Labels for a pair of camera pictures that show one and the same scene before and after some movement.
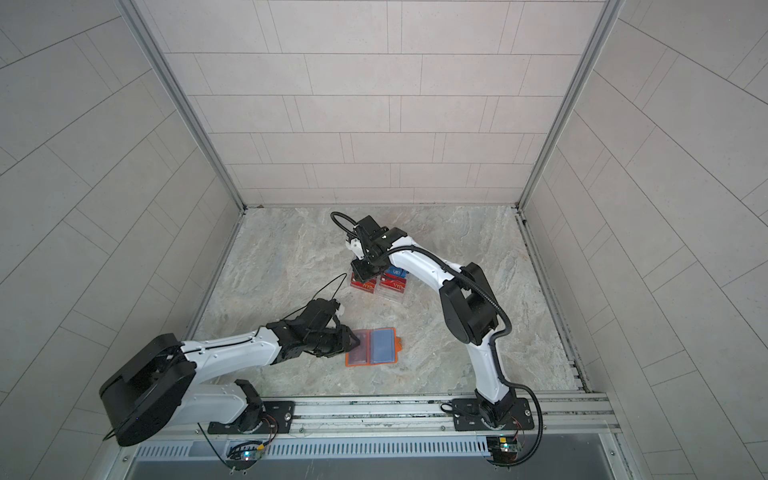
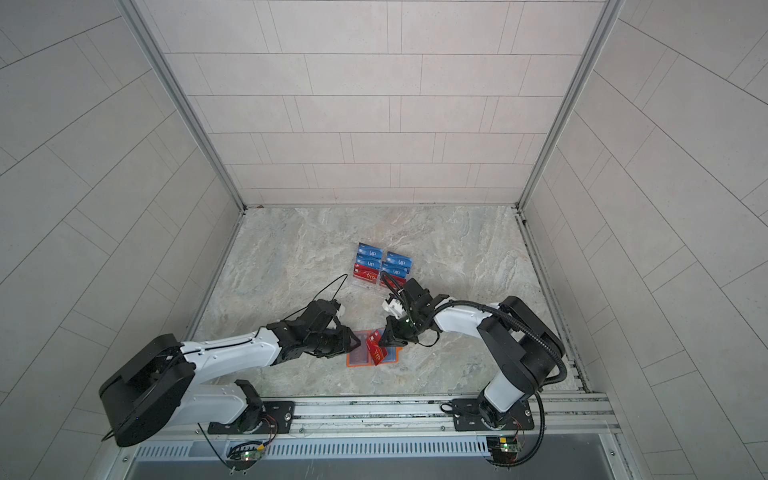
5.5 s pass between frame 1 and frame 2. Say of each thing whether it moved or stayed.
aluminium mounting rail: stayed
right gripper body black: moved
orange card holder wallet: stayed
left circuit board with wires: stayed
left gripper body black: stayed
